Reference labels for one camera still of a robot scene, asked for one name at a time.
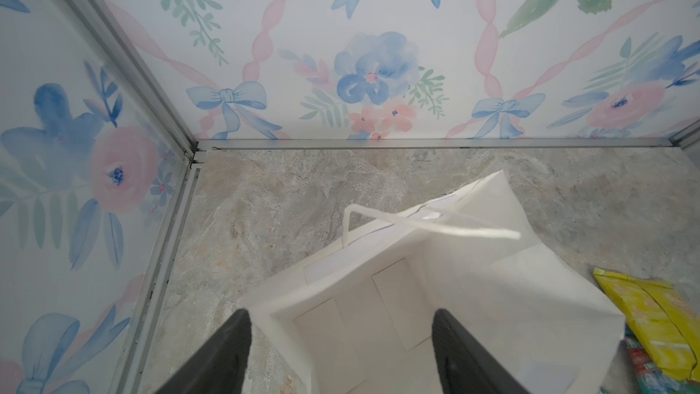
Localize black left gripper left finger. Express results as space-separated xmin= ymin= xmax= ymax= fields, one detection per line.
xmin=156 ymin=308 xmax=253 ymax=394

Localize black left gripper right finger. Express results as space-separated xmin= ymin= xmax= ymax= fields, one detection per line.
xmin=431 ymin=308 xmax=527 ymax=394

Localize floral paper gift bag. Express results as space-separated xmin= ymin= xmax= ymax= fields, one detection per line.
xmin=239 ymin=171 xmax=625 ymax=393

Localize teal Fox's candy bag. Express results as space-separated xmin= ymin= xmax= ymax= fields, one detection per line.
xmin=598 ymin=328 xmax=699 ymax=393

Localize yellow snack packet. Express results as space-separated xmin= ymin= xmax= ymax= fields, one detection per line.
xmin=594 ymin=267 xmax=699 ymax=383

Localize left side floor rail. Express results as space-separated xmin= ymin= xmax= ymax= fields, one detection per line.
xmin=109 ymin=162 xmax=202 ymax=393

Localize back aluminium floor rail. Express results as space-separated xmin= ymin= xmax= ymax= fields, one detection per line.
xmin=193 ymin=123 xmax=699 ymax=164

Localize left corner aluminium post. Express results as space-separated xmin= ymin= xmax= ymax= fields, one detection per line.
xmin=62 ymin=0 xmax=198 ymax=162

